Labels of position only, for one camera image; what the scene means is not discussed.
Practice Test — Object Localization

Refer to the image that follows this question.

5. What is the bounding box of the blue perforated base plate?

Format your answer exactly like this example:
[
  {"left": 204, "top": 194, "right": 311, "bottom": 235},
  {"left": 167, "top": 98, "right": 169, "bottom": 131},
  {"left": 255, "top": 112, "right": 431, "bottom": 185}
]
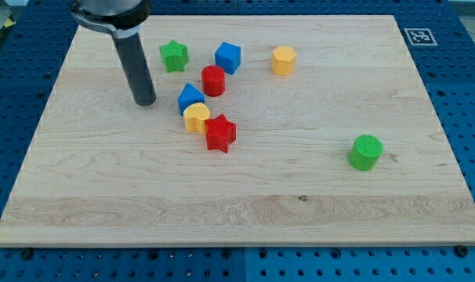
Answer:
[{"left": 0, "top": 1, "right": 475, "bottom": 281}]

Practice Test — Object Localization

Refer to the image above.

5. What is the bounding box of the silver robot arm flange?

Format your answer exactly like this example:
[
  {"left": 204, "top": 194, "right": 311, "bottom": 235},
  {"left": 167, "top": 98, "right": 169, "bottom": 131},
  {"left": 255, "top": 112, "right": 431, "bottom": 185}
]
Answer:
[{"left": 68, "top": 0, "right": 151, "bottom": 33}]

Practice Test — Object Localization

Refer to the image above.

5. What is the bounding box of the green star block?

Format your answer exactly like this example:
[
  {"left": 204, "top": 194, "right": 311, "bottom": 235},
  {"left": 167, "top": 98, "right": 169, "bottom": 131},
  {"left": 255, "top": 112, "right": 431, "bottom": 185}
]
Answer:
[{"left": 159, "top": 40, "right": 189, "bottom": 72}]

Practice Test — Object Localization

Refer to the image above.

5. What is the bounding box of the red cylinder block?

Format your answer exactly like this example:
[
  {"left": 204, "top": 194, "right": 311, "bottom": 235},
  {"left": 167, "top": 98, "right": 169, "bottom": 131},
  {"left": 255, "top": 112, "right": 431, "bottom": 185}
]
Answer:
[{"left": 201, "top": 65, "right": 225, "bottom": 97}]

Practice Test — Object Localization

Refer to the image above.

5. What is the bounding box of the blue triangle block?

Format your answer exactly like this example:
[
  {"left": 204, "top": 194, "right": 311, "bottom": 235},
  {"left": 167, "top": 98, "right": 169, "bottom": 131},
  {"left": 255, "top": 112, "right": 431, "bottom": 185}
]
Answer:
[{"left": 178, "top": 83, "right": 205, "bottom": 116}]

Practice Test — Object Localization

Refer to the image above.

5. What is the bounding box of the red star block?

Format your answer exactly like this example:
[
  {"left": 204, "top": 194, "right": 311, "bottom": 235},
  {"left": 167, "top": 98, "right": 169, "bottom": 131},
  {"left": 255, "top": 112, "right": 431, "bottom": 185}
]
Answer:
[{"left": 205, "top": 114, "right": 237, "bottom": 153}]

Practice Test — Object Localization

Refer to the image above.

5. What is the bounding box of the white fiducial marker tag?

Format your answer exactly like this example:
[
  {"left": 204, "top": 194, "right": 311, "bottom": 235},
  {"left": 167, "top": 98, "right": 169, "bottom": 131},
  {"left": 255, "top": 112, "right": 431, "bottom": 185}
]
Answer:
[{"left": 404, "top": 27, "right": 437, "bottom": 46}]

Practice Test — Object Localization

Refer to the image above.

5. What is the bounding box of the yellow hexagon block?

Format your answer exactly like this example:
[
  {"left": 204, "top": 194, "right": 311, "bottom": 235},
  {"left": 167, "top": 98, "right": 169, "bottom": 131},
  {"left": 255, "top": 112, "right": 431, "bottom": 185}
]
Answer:
[{"left": 271, "top": 45, "right": 296, "bottom": 76}]

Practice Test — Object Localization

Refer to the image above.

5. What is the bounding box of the green cylinder block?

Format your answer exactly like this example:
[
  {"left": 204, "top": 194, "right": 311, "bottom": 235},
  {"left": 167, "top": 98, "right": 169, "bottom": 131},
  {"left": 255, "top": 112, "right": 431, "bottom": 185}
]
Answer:
[{"left": 348, "top": 135, "right": 383, "bottom": 171}]

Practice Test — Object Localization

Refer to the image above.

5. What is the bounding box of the yellow heart block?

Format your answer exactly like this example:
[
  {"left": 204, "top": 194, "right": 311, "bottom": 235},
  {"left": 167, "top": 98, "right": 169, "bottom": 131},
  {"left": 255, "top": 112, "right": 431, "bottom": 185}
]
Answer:
[{"left": 183, "top": 103, "right": 211, "bottom": 133}]

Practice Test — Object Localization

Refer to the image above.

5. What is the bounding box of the blue cube block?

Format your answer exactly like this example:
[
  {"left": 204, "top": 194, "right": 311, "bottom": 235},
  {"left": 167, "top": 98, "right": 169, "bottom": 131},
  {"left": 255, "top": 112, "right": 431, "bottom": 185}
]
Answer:
[{"left": 215, "top": 42, "right": 241, "bottom": 74}]

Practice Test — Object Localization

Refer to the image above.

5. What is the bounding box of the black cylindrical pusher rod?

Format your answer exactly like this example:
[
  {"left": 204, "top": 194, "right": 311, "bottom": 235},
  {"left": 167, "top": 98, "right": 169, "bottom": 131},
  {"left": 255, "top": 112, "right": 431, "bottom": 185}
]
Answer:
[{"left": 112, "top": 27, "right": 156, "bottom": 107}]

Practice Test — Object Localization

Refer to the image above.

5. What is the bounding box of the light wooden board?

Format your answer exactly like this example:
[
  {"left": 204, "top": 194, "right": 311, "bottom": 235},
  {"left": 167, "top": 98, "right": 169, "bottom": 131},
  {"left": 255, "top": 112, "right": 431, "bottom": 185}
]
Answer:
[{"left": 0, "top": 15, "right": 475, "bottom": 248}]

